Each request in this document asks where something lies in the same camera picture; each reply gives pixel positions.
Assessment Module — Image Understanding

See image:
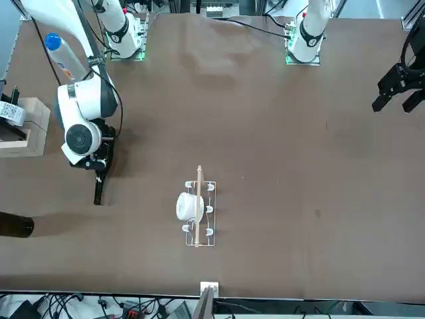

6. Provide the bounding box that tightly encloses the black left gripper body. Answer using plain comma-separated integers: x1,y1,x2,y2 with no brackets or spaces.
377,62,425,96

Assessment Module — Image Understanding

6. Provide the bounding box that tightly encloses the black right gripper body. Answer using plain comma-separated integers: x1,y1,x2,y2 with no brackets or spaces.
68,120,117,172

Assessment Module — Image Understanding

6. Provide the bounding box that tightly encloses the wooden dispenser base block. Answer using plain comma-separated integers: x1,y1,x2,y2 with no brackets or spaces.
0,98,51,158

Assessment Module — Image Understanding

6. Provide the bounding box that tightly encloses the black label dispenser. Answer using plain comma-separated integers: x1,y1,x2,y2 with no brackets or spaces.
0,86,28,142

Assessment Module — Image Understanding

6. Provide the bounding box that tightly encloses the clear plastic bottle blue cap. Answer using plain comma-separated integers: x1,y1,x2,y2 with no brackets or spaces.
44,32,89,82

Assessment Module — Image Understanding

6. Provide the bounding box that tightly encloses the white label roll strip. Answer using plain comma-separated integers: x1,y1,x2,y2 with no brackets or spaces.
0,101,27,127

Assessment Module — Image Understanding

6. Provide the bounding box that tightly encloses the dark glass bottle standing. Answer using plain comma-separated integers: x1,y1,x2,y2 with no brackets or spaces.
0,212,35,239

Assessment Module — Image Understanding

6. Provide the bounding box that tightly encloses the white cup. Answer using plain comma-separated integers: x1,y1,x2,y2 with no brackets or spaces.
175,192,205,222

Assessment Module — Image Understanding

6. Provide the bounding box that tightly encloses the white wire cup rack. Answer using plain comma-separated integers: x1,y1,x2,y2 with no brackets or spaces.
181,165,217,249

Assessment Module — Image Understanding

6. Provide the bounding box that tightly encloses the white post bracket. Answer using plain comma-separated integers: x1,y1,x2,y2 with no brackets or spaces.
200,281,220,296

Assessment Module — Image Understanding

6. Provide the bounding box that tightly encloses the aluminium frame post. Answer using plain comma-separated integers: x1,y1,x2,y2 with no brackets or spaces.
192,287,216,319

